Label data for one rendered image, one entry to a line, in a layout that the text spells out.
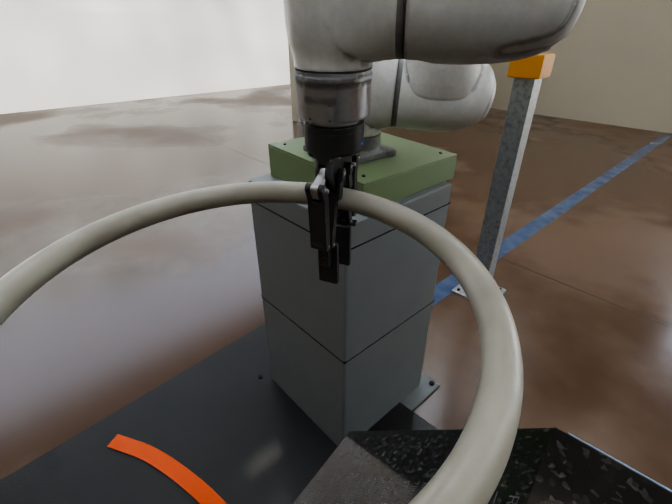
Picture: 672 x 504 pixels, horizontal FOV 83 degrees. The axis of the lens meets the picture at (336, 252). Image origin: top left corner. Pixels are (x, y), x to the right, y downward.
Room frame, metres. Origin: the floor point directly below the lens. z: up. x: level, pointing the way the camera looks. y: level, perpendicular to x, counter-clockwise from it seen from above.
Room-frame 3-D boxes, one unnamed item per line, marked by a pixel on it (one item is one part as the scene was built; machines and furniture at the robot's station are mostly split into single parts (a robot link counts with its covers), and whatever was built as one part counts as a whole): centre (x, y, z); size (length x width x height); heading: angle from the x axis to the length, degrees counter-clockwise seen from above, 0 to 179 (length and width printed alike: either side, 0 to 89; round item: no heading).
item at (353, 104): (0.49, 0.00, 1.09); 0.09 x 0.09 x 0.06
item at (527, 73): (1.59, -0.73, 0.54); 0.20 x 0.20 x 1.09; 46
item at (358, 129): (0.49, 0.00, 1.02); 0.08 x 0.07 x 0.09; 157
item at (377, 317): (1.00, -0.04, 0.40); 0.50 x 0.50 x 0.80; 42
